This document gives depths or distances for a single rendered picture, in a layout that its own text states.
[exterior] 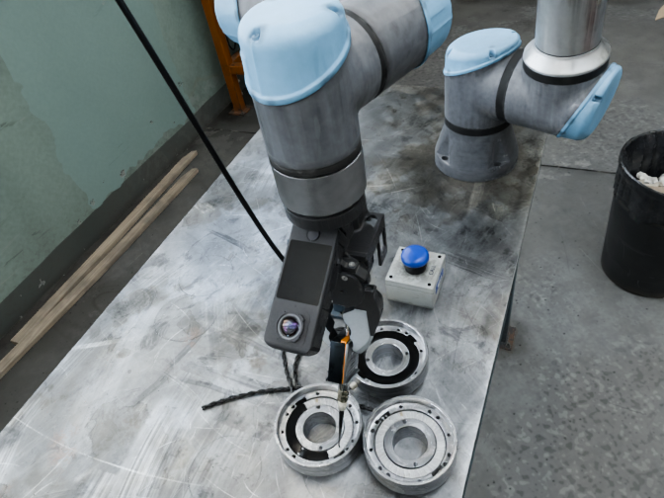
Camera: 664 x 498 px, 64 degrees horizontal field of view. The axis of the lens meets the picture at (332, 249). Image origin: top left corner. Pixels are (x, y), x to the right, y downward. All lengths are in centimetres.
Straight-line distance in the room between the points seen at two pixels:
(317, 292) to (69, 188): 198
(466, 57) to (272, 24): 57
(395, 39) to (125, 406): 59
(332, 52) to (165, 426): 55
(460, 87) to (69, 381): 75
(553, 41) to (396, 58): 42
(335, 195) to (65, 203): 200
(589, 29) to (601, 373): 113
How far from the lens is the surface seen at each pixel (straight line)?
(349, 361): 58
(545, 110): 87
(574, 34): 81
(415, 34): 44
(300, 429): 67
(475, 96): 91
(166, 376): 80
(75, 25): 238
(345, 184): 41
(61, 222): 237
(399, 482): 61
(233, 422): 73
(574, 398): 167
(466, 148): 97
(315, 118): 37
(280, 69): 36
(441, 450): 64
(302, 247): 46
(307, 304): 45
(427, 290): 75
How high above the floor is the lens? 141
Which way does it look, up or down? 44 degrees down
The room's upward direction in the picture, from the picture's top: 11 degrees counter-clockwise
